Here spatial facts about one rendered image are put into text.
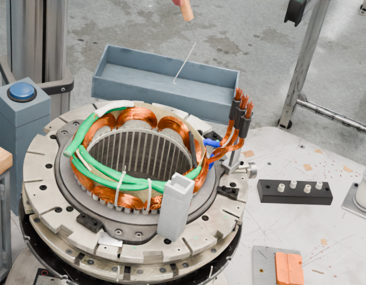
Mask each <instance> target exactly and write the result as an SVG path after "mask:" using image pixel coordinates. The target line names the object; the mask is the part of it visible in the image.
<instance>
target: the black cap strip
mask: <svg viewBox="0 0 366 285"><path fill-rule="evenodd" d="M291 181H292V180H271V179H259V180H258V183H257V189H258V193H259V198H260V203H269V204H301V205H331V203H332V201H333V195H332V192H331V190H330V186H329V183H328V182H322V183H323V184H322V187H321V189H316V184H317V182H313V181H298V180H296V182H297V184H296V187H295V188H290V183H291ZM280 184H284V186H285V188H284V191H283V192H279V191H278V186H279V185H280ZM306 185H310V186H311V189H310V192H309V193H305V192H304V189H305V186H306Z"/></svg>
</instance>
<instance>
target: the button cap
mask: <svg viewBox="0 0 366 285"><path fill-rule="evenodd" d="M10 95H11V96H12V97H14V98H17V99H20V100H24V99H28V98H31V97H32V96H33V95H34V87H33V86H32V85H30V84H29V83H25V82H19V83H15V84H13V85H12V86H11V87H10Z"/></svg>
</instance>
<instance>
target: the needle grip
mask: <svg viewBox="0 0 366 285"><path fill-rule="evenodd" d="M180 10H181V13H182V17H183V19H184V20H185V21H191V19H193V18H194V16H193V13H192V10H191V7H190V3H189V0H182V6H180Z"/></svg>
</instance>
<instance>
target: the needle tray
mask: <svg viewBox="0 0 366 285"><path fill-rule="evenodd" d="M185 61H186V60H184V59H179V58H174V57H169V56H165V55H160V54H155V53H149V52H146V51H140V50H136V49H130V48H127V47H121V46H116V45H111V44H106V47H105V49H104V51H103V53H102V56H101V58H100V60H99V62H98V65H97V67H96V69H95V71H94V74H93V76H92V83H91V97H93V98H99V99H102V100H107V101H121V100H128V101H144V103H148V104H151V105H152V103H157V104H161V105H165V106H169V107H172V108H175V109H178V110H181V111H184V112H186V113H188V114H189V115H188V117H189V116H190V115H193V116H195V117H197V118H199V119H200V120H204V121H208V122H213V123H218V124H223V125H227V126H228V123H229V118H228V116H229V112H230V108H231V104H232V100H233V97H235V96H236V87H237V88H238V81H239V74H240V71H237V70H231V69H228V68H223V67H218V66H212V65H209V64H204V63H198V62H193V61H188V60H187V61H186V62H185ZM184 62H185V64H184ZM183 64H184V66H183ZM182 66H183V67H182ZM181 67H182V69H181ZM180 69H181V71H180V72H179V70H180ZM178 72H179V74H178ZM177 74H178V75H177ZM176 75H177V77H176ZM175 77H176V79H175ZM174 79H175V81H174ZM173 81H174V83H176V84H174V83H173Z"/></svg>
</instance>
